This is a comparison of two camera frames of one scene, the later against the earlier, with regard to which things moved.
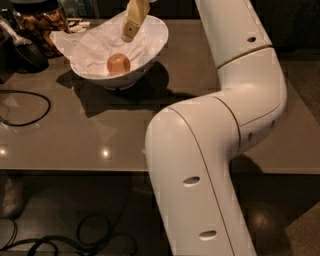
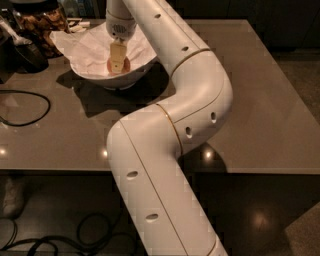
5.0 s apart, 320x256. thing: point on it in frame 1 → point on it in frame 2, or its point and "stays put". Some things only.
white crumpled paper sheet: x=89 y=48 stays put
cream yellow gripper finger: x=136 y=14 → x=121 y=30
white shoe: x=14 y=198 stays put
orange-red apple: x=118 y=63 stays put
